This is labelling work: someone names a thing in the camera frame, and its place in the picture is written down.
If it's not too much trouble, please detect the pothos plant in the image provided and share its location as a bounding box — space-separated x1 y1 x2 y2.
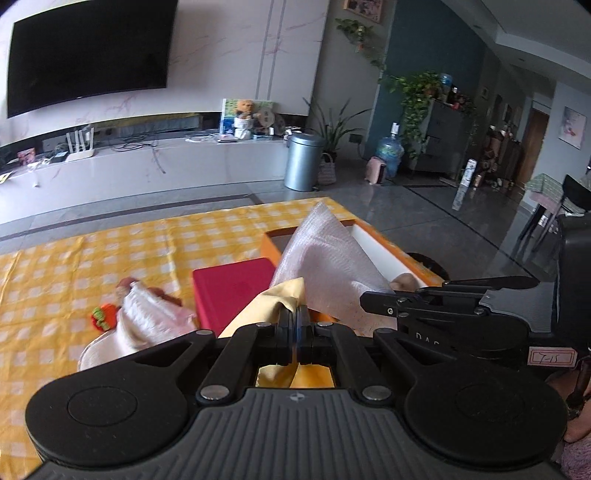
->
379 69 447 158

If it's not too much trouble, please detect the green checked dining table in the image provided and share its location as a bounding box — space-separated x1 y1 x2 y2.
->
524 173 567 219

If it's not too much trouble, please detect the black television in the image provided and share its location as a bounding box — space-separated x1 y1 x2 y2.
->
7 0 180 119

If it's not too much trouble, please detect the pale yellow cloth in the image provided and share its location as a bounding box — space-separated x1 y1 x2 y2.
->
217 277 309 388

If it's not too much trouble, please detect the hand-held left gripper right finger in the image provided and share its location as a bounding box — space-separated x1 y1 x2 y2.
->
299 308 467 401

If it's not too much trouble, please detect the white mesh cloth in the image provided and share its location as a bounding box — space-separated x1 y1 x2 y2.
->
272 200 400 335

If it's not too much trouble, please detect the green picture board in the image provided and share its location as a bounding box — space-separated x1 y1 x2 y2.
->
221 98 277 137

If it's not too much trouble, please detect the grey cabinet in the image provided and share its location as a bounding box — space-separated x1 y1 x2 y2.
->
418 99 479 176

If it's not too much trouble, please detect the red box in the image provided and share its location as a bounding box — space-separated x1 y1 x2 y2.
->
192 257 278 334

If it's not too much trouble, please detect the cluttered display shelf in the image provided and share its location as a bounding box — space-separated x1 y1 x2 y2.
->
478 124 523 191

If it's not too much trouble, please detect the black chair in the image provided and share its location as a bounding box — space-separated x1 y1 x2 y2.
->
517 174 591 253

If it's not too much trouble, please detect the pink heater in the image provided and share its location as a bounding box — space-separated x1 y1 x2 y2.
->
365 157 389 186

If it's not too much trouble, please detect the silver trash can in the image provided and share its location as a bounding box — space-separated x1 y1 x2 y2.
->
283 131 325 193

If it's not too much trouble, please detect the white TV console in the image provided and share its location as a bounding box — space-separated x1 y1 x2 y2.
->
0 135 296 225

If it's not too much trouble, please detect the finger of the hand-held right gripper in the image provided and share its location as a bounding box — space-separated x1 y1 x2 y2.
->
359 288 492 324
416 276 536 298

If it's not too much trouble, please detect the blue water jug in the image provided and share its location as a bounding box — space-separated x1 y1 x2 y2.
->
376 122 405 179

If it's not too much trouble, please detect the orange cardboard box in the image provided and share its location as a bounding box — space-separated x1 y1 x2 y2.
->
261 220 446 388

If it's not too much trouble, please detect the white tall carton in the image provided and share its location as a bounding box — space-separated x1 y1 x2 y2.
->
452 159 478 211

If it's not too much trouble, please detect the trailing vine plant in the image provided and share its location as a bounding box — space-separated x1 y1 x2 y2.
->
335 17 387 71

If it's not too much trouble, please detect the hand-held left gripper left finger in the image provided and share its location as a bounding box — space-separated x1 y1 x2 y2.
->
117 307 297 402

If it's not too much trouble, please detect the long-leaved potted plant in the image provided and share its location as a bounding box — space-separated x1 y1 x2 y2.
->
302 96 371 163

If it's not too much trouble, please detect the crocheted orange fruit toy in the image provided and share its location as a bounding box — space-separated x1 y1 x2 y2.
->
90 302 122 331

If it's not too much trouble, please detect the floral wall picture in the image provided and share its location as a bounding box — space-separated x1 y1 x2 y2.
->
558 107 587 150

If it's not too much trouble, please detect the teddy bear in white wrap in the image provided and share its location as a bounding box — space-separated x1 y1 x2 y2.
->
233 98 257 139

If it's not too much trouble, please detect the framed wall picture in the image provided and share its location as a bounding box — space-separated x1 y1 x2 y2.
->
343 0 384 24

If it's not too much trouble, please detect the white router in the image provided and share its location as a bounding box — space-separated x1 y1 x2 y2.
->
65 128 97 162

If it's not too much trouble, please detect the woven basket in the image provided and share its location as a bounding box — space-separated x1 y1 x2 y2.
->
318 152 337 186

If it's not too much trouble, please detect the yellow checked tablecloth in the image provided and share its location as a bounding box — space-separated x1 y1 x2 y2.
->
0 198 444 462

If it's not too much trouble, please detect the person's right forearm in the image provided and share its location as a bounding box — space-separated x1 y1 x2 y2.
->
545 355 591 445

